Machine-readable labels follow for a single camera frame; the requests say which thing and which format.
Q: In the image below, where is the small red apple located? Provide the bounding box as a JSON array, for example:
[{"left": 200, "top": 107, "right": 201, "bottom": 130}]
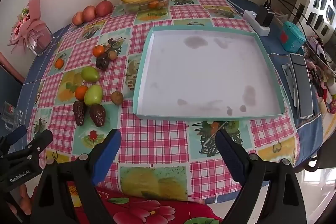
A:
[{"left": 72, "top": 12, "right": 85, "bottom": 26}]

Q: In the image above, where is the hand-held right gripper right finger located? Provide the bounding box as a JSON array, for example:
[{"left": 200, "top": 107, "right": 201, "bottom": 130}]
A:
[{"left": 215, "top": 129, "right": 307, "bottom": 224}]

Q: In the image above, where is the white power strip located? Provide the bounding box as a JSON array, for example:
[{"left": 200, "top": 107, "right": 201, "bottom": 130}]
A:
[{"left": 243, "top": 10, "right": 271, "bottom": 36}]

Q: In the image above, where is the clear plastic container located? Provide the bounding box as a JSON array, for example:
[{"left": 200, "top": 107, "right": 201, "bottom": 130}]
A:
[{"left": 121, "top": 0, "right": 171, "bottom": 14}]

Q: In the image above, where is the black charger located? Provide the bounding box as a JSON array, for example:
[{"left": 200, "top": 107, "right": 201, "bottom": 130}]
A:
[{"left": 255, "top": 4, "right": 275, "bottom": 28}]

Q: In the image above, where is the pink flower bouquet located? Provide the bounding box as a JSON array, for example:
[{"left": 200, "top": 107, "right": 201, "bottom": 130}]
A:
[{"left": 7, "top": 0, "right": 53, "bottom": 54}]

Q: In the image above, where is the pile of colourful trinkets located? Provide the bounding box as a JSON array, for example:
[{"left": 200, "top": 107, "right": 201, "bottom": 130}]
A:
[{"left": 302, "top": 35, "right": 336, "bottom": 114}]

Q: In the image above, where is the red floral cloth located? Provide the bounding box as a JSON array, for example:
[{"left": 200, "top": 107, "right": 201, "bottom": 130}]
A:
[{"left": 67, "top": 181, "right": 223, "bottom": 224}]

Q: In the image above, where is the large red apple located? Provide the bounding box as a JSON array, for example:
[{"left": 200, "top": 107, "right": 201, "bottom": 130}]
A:
[{"left": 95, "top": 0, "right": 113, "bottom": 17}]

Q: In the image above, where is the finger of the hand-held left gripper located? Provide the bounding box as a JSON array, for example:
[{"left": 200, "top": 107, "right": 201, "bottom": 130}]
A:
[
  {"left": 0, "top": 125, "right": 27, "bottom": 154},
  {"left": 5, "top": 130, "right": 54, "bottom": 163}
]

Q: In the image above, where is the clear acrylic box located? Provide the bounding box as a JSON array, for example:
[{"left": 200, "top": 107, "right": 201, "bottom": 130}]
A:
[{"left": 25, "top": 25, "right": 55, "bottom": 57}]

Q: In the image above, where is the person's left hand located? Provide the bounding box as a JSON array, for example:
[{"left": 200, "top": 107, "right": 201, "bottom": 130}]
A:
[{"left": 8, "top": 183, "right": 36, "bottom": 216}]

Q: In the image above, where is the black cable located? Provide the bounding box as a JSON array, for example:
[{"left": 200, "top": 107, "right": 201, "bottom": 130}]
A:
[{"left": 265, "top": 0, "right": 328, "bottom": 56}]

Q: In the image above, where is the teal rimmed white tray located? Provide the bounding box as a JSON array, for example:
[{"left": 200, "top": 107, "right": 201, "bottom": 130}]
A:
[{"left": 133, "top": 25, "right": 286, "bottom": 120}]

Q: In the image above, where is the white plastic stand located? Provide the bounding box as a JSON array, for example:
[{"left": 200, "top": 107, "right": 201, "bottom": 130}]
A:
[{"left": 282, "top": 63, "right": 297, "bottom": 106}]

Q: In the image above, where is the pink checked printed tablecloth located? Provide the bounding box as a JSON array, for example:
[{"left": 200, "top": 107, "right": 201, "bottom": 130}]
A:
[{"left": 28, "top": 0, "right": 301, "bottom": 202}]

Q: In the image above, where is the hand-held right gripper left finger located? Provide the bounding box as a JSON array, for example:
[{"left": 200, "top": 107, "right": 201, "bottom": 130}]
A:
[{"left": 30, "top": 129, "right": 122, "bottom": 224}]

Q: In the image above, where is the medium red apple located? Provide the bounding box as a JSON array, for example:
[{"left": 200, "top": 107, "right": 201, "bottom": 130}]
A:
[{"left": 82, "top": 5, "right": 97, "bottom": 22}]

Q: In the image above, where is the black smartphone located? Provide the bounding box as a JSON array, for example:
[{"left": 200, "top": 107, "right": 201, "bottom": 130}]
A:
[{"left": 289, "top": 53, "right": 315, "bottom": 119}]

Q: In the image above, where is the teal box with red label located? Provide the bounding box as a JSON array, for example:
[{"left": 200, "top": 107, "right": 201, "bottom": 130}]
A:
[{"left": 280, "top": 21, "right": 306, "bottom": 53}]

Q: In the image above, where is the blue tablecloth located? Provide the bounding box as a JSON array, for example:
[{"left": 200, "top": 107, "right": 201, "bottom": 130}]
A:
[{"left": 20, "top": 0, "right": 324, "bottom": 169}]

